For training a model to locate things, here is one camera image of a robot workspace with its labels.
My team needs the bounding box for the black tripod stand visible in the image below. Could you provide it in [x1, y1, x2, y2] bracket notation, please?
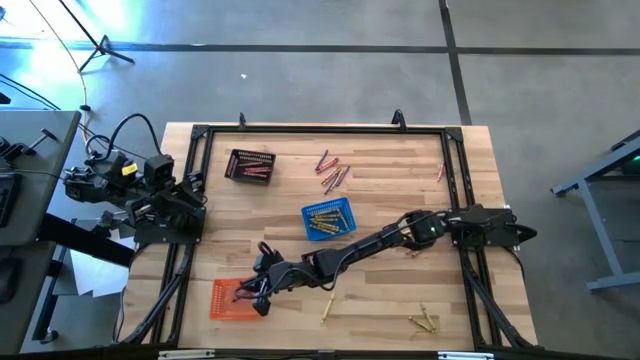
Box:
[58, 0, 136, 72]

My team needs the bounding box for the black plastic basket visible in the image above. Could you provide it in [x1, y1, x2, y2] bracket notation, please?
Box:
[223, 148, 277, 186]

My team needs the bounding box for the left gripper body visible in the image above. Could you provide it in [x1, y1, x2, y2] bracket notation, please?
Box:
[133, 181, 200, 230]

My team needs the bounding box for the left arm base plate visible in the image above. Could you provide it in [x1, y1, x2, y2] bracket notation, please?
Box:
[133, 219, 207, 246]

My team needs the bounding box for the white paper sheet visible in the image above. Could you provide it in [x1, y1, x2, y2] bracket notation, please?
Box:
[69, 248, 132, 297]

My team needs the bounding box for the black desk crossbeam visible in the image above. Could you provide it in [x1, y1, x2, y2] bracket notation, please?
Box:
[37, 213, 137, 268]

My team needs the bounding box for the black left camera cable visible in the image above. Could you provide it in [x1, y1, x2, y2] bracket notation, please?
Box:
[84, 113, 162, 166]

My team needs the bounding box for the dark grey desk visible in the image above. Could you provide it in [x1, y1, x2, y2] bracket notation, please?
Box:
[0, 242, 57, 356]

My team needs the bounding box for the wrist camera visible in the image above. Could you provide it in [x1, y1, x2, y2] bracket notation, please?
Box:
[143, 153, 175, 188]
[269, 260, 299, 292]

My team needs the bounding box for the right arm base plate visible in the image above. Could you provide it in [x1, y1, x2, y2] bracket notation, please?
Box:
[447, 205, 539, 250]

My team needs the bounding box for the black aluminium table frame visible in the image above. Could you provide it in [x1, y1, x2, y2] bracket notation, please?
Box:
[119, 122, 539, 351]

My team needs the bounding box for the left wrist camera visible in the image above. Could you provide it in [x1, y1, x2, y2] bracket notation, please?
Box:
[143, 153, 175, 188]

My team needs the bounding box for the black floor cable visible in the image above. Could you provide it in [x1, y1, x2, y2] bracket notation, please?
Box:
[0, 72, 62, 112]

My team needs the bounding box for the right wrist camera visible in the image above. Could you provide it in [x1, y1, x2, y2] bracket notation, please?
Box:
[269, 260, 299, 292]

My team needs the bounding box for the grey metal table frame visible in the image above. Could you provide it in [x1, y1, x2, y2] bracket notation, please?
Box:
[551, 128, 640, 292]

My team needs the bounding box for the blue plastic basket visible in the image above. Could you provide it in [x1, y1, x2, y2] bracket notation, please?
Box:
[300, 196, 358, 243]

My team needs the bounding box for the black desk clamp tool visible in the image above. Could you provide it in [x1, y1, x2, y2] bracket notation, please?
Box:
[0, 128, 60, 162]

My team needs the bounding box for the orange plastic basket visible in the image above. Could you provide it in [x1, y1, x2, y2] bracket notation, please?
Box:
[208, 277, 267, 322]

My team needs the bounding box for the black device green light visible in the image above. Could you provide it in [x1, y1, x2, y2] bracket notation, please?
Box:
[610, 129, 640, 177]

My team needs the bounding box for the black keyboard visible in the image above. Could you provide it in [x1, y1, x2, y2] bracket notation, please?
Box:
[0, 172, 22, 229]

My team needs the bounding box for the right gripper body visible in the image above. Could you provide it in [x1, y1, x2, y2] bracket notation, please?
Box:
[249, 259, 275, 301]

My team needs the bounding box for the yellow extension cable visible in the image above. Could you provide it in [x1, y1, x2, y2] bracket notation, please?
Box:
[28, 0, 91, 132]

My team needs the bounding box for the silver metal bracket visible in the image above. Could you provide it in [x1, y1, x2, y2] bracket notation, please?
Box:
[157, 349, 217, 360]
[437, 351, 496, 360]

